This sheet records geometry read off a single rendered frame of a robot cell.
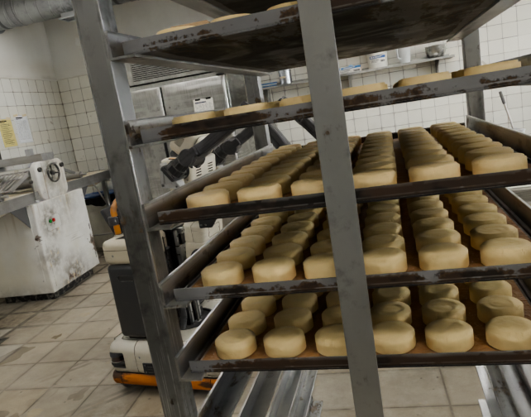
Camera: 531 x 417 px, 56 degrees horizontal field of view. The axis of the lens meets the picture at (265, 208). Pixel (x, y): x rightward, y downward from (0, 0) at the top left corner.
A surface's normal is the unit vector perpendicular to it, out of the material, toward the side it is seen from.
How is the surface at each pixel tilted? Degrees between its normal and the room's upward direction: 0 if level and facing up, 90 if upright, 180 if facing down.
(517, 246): 0
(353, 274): 90
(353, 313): 90
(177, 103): 90
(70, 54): 90
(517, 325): 0
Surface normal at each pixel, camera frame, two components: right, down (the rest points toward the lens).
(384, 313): -0.16, -0.97
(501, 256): -0.56, 0.25
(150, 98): -0.18, 0.22
